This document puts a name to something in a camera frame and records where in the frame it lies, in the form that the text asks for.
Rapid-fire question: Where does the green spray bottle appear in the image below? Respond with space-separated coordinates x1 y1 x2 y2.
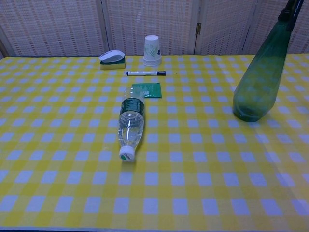
233 0 306 122

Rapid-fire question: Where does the clear plastic water bottle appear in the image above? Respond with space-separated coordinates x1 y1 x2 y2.
117 87 146 162

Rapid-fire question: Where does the green sachet packet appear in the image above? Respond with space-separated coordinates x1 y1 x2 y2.
132 82 163 99

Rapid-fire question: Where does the white marker pen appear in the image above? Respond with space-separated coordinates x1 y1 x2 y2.
124 70 167 76

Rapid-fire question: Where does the yellow green sponge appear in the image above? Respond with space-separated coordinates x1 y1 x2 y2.
100 58 127 71

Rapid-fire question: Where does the white paper cup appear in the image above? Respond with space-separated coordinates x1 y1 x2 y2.
143 35 162 67

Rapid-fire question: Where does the white computer mouse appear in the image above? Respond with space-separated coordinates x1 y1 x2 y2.
98 50 126 62

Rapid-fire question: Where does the yellow checked tablecloth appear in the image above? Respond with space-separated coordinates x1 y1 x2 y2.
0 54 309 232

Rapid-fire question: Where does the woven folding screen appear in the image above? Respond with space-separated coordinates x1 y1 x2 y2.
0 0 309 58

